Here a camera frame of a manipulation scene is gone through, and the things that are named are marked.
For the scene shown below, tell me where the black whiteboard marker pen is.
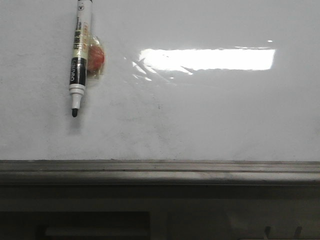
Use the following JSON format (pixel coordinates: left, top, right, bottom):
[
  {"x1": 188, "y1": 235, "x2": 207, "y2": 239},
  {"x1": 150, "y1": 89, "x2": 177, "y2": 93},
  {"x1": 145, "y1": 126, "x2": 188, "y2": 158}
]
[{"x1": 69, "y1": 0, "x2": 93, "y2": 118}]

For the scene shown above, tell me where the white whiteboard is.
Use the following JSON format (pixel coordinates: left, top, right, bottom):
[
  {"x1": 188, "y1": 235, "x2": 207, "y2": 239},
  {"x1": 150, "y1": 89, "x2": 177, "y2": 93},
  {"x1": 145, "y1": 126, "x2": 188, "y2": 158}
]
[{"x1": 0, "y1": 0, "x2": 320, "y2": 161}]

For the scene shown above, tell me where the red magnet taped to marker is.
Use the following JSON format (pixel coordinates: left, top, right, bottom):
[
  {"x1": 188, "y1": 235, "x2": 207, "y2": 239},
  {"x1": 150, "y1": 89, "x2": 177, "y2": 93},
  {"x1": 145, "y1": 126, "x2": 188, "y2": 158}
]
[{"x1": 86, "y1": 35, "x2": 107, "y2": 85}]

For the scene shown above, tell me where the grey cabinet with slot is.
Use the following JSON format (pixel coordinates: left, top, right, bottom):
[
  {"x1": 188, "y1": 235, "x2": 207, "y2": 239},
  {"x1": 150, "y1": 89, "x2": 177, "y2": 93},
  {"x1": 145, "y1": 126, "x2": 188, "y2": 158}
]
[{"x1": 0, "y1": 186, "x2": 320, "y2": 240}]

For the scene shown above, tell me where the metal whiteboard tray rail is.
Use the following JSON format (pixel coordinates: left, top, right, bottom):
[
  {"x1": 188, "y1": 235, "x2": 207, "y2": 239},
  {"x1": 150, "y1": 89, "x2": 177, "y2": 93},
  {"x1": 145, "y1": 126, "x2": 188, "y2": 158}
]
[{"x1": 0, "y1": 159, "x2": 320, "y2": 186}]

